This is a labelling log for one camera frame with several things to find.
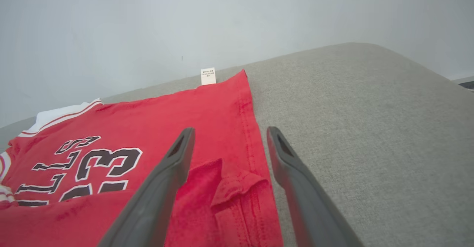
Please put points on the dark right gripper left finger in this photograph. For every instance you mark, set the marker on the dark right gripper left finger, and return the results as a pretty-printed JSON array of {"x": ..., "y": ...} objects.
[{"x": 155, "y": 199}]

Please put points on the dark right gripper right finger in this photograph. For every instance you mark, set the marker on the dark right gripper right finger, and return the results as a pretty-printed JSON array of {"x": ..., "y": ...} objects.
[{"x": 307, "y": 199}]

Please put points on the red jersey with lettering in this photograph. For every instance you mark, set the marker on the red jersey with lettering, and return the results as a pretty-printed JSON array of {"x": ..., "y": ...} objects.
[{"x": 111, "y": 136}]

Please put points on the grey fabric sofa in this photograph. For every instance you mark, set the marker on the grey fabric sofa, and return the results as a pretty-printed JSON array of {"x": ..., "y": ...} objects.
[{"x": 370, "y": 128}]

